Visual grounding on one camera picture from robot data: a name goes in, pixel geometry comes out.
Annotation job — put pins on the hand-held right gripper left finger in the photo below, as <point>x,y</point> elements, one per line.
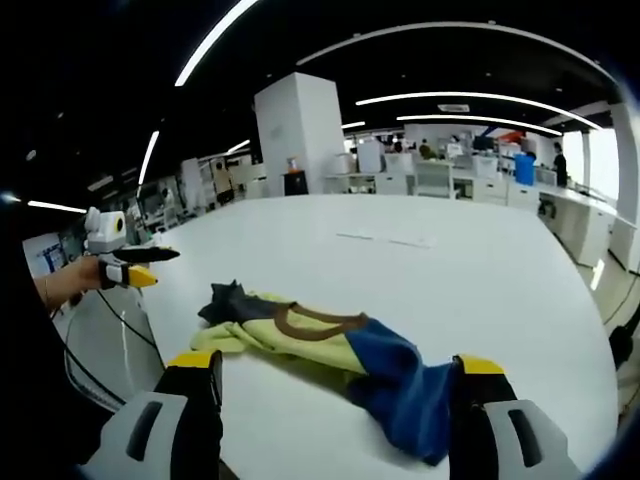
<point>150,435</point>

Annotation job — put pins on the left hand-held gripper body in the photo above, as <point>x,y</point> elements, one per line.
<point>102,232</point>

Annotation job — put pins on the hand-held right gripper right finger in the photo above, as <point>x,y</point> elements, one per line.
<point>500,435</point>

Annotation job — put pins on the yellow-green and blue garment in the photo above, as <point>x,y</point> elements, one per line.
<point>385,360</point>

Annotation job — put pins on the person's left hand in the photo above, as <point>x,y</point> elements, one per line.
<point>75,282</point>

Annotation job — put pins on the long ceiling light strip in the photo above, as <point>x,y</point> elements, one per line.
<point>480,122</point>
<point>212,42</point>
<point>475,102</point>
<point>148,157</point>
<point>56,206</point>

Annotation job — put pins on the person's black clothing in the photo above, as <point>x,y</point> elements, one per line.
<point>30,380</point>

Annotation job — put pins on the black object at floor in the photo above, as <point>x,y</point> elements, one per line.
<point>622,342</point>

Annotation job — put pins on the small black cabinet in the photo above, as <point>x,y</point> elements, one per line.
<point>294,184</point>

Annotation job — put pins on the white square pillar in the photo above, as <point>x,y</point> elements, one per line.
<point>300,135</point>

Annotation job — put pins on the white side counter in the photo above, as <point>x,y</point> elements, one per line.
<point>580,220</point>

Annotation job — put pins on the row of white cabinets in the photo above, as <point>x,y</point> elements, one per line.
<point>430,182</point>

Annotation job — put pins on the blue bin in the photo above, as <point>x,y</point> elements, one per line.
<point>524,168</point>

